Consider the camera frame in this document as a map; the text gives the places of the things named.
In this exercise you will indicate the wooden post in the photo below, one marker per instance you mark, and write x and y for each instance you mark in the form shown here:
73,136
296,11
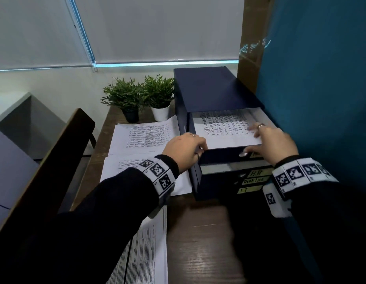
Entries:
254,32

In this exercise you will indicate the person's left fingers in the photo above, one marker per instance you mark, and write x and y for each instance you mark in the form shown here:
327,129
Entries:
200,143

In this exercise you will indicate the dark wooden chair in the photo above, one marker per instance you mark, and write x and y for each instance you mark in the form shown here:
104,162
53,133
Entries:
52,162

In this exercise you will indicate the navy open drawer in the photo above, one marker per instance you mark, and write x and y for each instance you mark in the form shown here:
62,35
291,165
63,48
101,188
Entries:
221,158

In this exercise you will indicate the green plant in black pot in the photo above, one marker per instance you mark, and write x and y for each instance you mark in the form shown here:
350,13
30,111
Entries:
125,96

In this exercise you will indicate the navy drawer cabinet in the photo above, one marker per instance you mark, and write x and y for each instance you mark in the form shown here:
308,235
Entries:
212,88

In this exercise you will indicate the white roller blind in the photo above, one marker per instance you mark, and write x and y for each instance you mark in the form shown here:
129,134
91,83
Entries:
35,29
159,26

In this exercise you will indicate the person's right forearm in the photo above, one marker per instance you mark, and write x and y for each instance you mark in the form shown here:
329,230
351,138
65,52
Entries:
328,224

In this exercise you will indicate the teal partition panel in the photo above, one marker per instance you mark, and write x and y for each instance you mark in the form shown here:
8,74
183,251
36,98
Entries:
322,85

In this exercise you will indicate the person's left forearm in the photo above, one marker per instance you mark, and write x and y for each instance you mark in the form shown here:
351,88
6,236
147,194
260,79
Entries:
97,218

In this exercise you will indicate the white marker wristband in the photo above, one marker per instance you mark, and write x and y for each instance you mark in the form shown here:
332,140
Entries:
295,174
157,173

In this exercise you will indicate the green plant in white pot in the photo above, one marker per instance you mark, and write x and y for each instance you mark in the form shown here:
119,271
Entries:
159,91

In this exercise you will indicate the printed table paper sheet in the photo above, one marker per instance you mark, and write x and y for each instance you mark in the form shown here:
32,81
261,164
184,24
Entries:
144,136

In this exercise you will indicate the printed form paper sheet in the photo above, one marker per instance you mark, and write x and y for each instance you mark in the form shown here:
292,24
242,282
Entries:
123,165

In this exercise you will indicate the densely printed paper sheet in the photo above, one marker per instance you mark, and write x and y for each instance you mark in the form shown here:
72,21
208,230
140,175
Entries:
119,267
149,248

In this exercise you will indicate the person's right thumb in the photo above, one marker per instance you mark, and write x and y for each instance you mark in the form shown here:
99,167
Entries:
249,150

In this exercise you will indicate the printed white paper sheet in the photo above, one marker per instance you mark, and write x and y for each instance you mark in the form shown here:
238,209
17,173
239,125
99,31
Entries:
224,130

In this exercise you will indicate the yellow drawer label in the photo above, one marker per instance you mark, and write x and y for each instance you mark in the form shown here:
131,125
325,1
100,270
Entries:
249,189
255,180
259,172
255,155

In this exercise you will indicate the person's right hand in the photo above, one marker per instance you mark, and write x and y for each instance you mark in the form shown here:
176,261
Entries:
277,144

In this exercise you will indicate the person's left hand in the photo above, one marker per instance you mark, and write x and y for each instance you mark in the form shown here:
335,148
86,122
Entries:
180,152

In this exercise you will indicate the grey side desk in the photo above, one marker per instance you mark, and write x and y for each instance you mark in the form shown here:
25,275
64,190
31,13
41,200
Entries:
26,121

